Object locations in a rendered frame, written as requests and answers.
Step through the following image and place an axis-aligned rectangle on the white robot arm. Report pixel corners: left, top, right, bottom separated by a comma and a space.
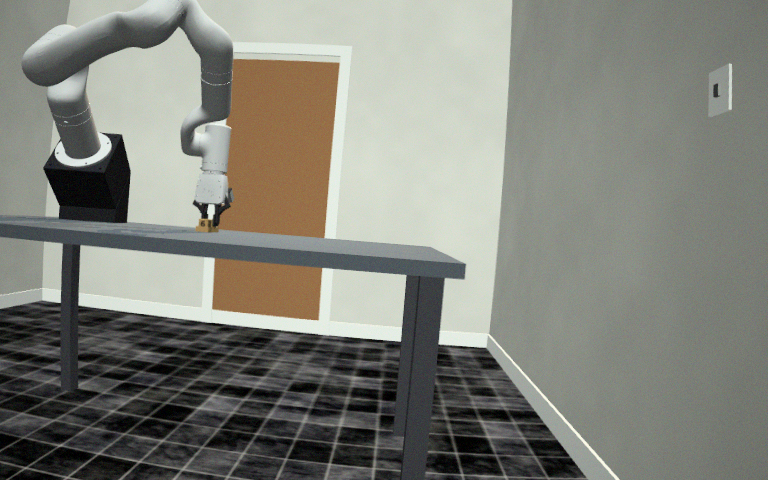
22, 0, 233, 174

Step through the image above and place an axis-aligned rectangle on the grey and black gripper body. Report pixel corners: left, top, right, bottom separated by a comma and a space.
195, 172, 228, 205

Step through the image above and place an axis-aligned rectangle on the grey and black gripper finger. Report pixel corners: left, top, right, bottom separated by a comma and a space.
212, 194, 231, 227
193, 200, 209, 219

